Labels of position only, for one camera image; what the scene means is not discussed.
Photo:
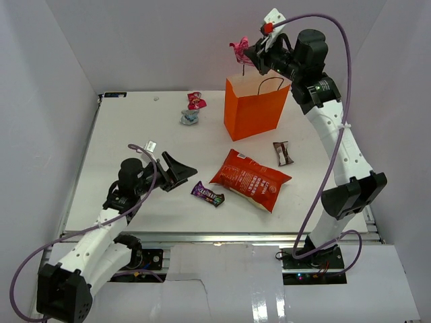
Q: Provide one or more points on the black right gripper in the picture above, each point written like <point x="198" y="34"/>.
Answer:
<point x="262" y="64"/>

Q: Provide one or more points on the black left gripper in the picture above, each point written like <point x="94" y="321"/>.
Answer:
<point x="181" y="171"/>

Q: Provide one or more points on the pink candy packet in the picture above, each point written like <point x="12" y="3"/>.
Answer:
<point x="239" y="49"/>

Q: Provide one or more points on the purple M&M's packet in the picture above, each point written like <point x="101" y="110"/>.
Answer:
<point x="207" y="195"/>

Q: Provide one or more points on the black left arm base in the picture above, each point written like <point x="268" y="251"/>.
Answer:
<point x="149" y="259"/>

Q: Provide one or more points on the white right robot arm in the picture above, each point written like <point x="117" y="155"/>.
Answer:
<point x="356" y="183"/>

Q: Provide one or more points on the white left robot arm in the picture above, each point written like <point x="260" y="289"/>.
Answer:
<point x="66" y="290"/>

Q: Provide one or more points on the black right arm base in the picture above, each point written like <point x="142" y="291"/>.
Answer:
<point x="326" y="261"/>

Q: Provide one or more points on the orange paper bag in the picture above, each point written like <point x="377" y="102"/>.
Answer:
<point x="254" y="103"/>

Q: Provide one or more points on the large red chips bag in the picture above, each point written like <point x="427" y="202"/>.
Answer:
<point x="257" y="183"/>

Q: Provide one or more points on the silver blue candy wrapper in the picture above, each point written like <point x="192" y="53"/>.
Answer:
<point x="189" y="117"/>

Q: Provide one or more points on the red candy wrapper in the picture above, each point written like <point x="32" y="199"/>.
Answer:
<point x="196" y="102"/>

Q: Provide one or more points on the brown chocolate snack packet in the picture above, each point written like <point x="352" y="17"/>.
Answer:
<point x="283" y="157"/>

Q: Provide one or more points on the white front cover board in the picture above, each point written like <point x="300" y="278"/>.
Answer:
<point x="240" y="283"/>

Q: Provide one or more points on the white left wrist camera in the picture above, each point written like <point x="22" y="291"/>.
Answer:
<point x="150" y="146"/>

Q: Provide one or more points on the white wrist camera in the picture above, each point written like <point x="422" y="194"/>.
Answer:
<point x="269" y="31"/>
<point x="150" y="146"/>

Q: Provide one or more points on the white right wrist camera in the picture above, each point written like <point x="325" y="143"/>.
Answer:
<point x="269" y="31"/>

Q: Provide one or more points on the aluminium front table rail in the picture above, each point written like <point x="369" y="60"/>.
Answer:
<point x="167" y="240"/>

